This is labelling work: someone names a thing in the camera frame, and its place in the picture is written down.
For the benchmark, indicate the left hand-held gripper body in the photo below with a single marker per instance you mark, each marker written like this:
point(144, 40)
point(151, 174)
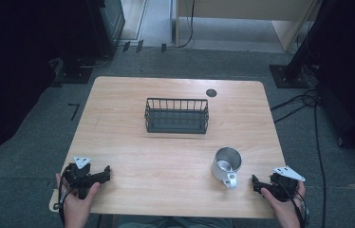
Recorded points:
point(78, 177)

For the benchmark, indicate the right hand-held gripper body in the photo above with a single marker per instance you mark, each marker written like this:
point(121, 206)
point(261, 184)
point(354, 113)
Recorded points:
point(284, 185)

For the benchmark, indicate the person's right hand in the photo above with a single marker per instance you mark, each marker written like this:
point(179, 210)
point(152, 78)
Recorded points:
point(281, 209)

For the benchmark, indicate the person's left hand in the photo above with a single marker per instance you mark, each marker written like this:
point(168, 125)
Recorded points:
point(77, 205)

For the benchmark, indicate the silver metal cup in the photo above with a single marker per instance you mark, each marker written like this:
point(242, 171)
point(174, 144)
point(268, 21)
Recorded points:
point(226, 166)

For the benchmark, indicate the black round table grommet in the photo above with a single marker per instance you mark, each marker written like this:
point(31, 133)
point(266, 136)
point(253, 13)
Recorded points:
point(211, 92)

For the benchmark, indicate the black metal stand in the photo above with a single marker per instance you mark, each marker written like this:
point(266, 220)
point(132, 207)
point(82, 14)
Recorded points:
point(77, 63)
point(289, 76)

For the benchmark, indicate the dark equipment cabinet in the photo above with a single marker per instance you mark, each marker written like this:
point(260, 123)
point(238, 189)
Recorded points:
point(112, 17)

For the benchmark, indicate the light wooden cabinet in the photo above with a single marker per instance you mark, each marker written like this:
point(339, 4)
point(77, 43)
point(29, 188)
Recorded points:
point(245, 8)

